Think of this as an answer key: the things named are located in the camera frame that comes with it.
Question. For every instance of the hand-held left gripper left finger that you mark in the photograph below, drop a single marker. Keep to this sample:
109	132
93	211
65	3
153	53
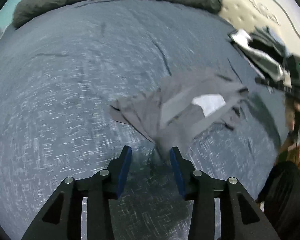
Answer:
123	172

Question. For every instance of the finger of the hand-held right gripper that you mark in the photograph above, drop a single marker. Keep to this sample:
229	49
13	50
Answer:
272	84

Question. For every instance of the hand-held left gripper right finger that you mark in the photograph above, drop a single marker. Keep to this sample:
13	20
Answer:
177	175

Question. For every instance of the grey t-shirt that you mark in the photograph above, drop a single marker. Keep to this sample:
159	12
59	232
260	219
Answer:
150	110

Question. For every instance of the stack of folded clothes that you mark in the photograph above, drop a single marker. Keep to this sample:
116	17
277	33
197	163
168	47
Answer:
262	55

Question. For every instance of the person's right hand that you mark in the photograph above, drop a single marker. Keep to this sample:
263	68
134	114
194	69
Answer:
292	118

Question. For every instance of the cream tufted headboard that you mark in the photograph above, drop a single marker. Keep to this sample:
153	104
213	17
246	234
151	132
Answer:
240	7

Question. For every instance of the bed with blue sheet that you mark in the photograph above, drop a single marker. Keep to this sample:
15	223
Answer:
65	92

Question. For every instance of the dark cloth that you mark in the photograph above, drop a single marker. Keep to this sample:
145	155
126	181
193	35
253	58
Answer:
282	195

